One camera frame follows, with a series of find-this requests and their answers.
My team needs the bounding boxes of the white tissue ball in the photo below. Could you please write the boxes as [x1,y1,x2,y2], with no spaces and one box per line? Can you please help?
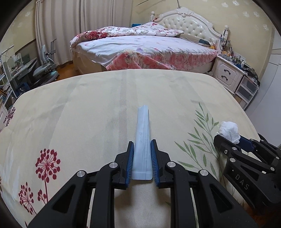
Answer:
[217,121,241,144]

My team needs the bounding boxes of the pale blue tube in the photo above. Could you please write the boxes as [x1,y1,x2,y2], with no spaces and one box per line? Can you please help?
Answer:
[131,105,153,180]

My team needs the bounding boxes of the clear plastic drawer unit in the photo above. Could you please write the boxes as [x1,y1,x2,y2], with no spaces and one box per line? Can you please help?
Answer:
[233,75,259,110]

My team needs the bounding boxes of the white two-drawer nightstand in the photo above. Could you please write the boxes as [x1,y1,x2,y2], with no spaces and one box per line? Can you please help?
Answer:
[211,56,246,95]

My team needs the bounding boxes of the floral cream table cloth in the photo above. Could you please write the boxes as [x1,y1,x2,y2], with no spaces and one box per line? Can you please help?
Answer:
[1,69,259,227]

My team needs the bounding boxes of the nightstand top clutter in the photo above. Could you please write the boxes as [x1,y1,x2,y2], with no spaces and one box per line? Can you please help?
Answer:
[220,26,258,80]

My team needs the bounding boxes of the bed with floral bedding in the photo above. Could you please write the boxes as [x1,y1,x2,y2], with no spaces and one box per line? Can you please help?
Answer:
[70,22,218,71]

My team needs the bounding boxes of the white tufted headboard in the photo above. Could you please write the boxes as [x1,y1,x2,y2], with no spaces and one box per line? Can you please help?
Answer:
[150,7,229,48]

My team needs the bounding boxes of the grey desk chair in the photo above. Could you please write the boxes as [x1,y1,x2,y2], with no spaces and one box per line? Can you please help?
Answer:
[33,39,59,87]

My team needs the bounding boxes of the cluttered desk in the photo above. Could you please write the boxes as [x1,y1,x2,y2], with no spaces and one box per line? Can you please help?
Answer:
[1,45,38,98]

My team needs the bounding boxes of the beige curtains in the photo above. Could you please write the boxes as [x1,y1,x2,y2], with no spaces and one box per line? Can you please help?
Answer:
[35,0,133,65]

